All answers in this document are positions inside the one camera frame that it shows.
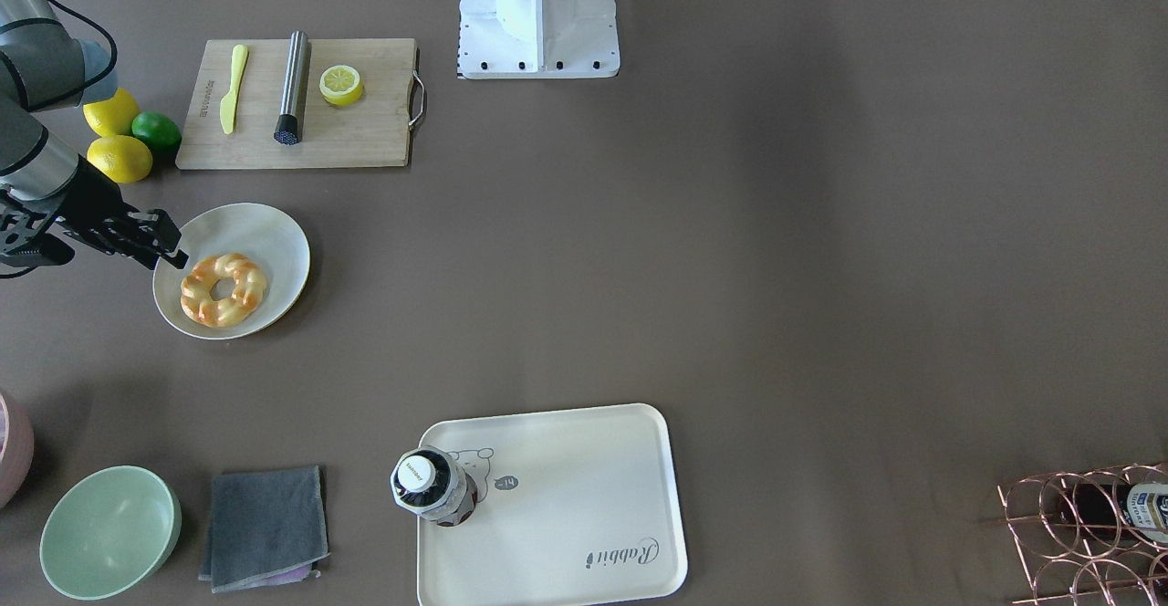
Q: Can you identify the green lime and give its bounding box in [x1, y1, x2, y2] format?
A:
[130, 111, 183, 154]

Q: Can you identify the braided glazed donut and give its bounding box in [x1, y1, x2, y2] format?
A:
[180, 253, 267, 329]

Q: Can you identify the green bowl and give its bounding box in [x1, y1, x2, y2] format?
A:
[40, 465, 181, 601]

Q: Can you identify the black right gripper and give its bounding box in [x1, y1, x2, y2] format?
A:
[57, 161, 189, 269]

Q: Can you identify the yellow plastic knife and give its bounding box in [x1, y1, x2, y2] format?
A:
[218, 44, 250, 135]

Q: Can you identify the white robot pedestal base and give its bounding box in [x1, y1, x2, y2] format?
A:
[456, 0, 621, 79]

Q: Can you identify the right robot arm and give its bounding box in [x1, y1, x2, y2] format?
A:
[1, 0, 188, 278]

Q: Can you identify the yellow lemon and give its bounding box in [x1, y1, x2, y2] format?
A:
[85, 135, 154, 184]
[82, 88, 141, 139]

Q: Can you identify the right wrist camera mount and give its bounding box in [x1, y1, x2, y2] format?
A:
[1, 206, 75, 269]

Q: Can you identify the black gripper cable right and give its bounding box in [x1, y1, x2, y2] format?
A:
[0, 0, 120, 278]

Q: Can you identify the grey folded cloth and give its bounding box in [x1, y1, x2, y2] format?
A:
[199, 465, 329, 593]

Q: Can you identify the yellow lemon far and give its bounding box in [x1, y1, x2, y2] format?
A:
[82, 88, 141, 139]

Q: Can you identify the pink ice bowl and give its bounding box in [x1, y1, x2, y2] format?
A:
[1, 390, 35, 507]

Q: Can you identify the dark tea bottle on tray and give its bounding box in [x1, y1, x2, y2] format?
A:
[389, 445, 480, 528]

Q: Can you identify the cream rabbit tray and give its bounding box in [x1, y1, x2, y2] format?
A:
[416, 403, 689, 605]

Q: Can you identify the white round plate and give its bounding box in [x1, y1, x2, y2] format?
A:
[151, 203, 310, 340]

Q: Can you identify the yellow lemon near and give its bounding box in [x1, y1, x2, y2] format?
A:
[85, 135, 154, 184]

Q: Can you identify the copper wire bottle rack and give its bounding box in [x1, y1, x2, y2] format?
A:
[996, 462, 1167, 605]

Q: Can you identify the half lemon slice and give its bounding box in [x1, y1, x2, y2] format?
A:
[318, 64, 364, 107]

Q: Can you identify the steel muddler rod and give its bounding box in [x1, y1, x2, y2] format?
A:
[274, 29, 310, 145]

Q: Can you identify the bottle in copper rack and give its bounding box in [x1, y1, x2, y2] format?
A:
[1059, 482, 1167, 548]

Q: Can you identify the wooden cutting board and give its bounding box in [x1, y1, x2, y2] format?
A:
[176, 37, 424, 170]

